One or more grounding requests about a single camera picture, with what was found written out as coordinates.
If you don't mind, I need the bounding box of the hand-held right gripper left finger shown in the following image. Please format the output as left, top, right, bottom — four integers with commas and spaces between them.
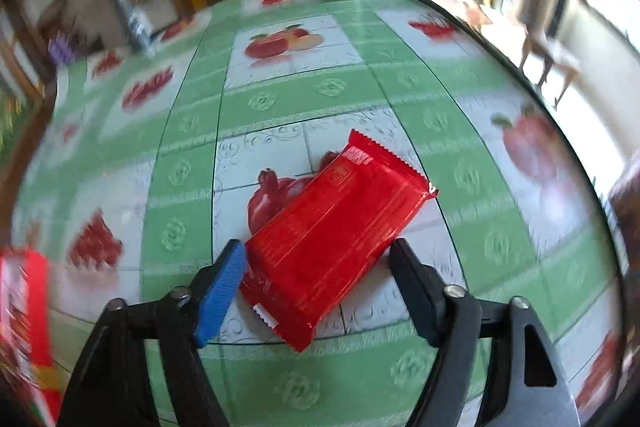
57, 239, 247, 427

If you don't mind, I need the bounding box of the grey flashlight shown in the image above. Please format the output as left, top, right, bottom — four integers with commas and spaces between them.
120, 0, 151, 52

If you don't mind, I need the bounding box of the large red snack packet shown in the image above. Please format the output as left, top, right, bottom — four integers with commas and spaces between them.
239, 129, 441, 353

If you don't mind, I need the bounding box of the wooden stool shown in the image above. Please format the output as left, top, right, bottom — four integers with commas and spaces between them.
517, 22, 583, 108

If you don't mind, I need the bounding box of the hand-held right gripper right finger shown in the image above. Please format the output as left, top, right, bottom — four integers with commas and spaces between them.
389, 238, 581, 427

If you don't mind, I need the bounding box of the red cardboard box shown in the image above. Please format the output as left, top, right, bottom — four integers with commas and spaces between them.
0, 249, 63, 427

